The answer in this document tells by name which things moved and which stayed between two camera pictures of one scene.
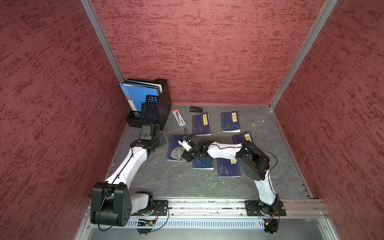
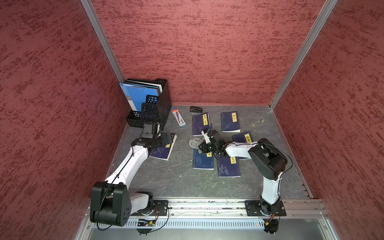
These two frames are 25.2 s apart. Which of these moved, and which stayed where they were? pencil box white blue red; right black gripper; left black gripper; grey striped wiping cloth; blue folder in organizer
Moved: grey striped wiping cloth; right black gripper
Stayed: pencil box white blue red; left black gripper; blue folder in organizer
